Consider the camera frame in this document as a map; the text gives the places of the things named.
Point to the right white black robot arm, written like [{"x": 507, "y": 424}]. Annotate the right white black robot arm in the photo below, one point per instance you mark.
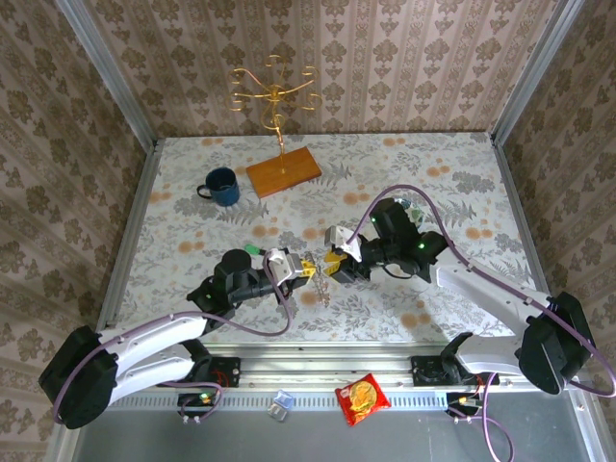
[{"x": 491, "y": 289}]

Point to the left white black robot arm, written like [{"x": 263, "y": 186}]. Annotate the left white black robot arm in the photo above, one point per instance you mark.
[{"x": 159, "y": 332}]

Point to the green leaf pattern bowl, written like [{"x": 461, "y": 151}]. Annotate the green leaf pattern bowl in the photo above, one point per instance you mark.
[{"x": 416, "y": 212}]

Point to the floral table cover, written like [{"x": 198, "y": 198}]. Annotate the floral table cover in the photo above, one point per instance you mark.
[{"x": 385, "y": 159}]

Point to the dark blue enamel mug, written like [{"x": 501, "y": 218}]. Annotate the dark blue enamel mug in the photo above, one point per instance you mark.
[{"x": 223, "y": 192}]

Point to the small black controller board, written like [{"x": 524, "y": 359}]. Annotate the small black controller board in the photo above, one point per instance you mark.
[
  {"x": 199, "y": 400},
  {"x": 462, "y": 400}
]

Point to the small clear plastic box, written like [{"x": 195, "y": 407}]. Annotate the small clear plastic box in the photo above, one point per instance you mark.
[{"x": 280, "y": 404}]

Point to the red snack packet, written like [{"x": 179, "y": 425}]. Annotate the red snack packet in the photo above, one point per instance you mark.
[{"x": 361, "y": 399}]

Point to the grey metal panel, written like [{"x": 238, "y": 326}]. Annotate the grey metal panel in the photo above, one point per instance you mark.
[{"x": 240, "y": 443}]

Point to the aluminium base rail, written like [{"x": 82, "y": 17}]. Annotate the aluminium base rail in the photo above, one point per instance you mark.
[{"x": 317, "y": 370}]

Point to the aluminium table side rail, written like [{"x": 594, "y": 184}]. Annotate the aluminium table side rail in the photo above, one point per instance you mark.
[
  {"x": 512, "y": 192},
  {"x": 126, "y": 240}
]

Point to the aluminium frame post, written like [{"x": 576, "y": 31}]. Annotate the aluminium frame post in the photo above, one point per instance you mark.
[
  {"x": 108, "y": 72},
  {"x": 536, "y": 72}
]

